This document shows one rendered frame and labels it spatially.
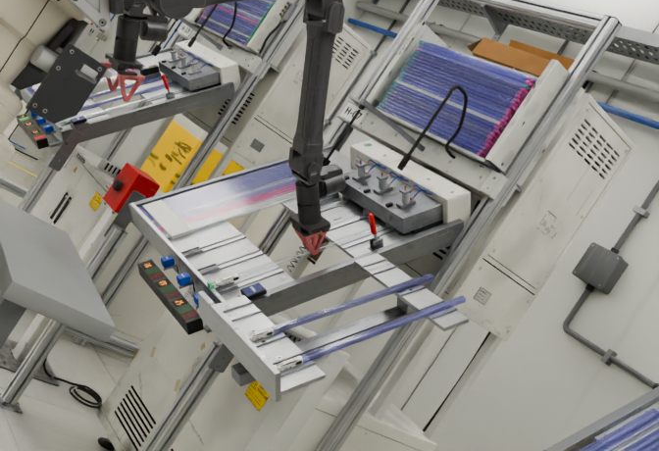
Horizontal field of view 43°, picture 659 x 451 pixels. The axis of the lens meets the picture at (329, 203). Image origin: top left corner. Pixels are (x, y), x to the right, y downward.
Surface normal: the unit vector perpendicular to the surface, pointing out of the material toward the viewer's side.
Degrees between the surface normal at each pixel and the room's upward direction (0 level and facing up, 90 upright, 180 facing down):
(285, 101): 90
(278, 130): 90
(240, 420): 90
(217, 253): 45
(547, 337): 90
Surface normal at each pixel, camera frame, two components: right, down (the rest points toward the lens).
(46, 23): 0.55, 0.38
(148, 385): -0.65, -0.43
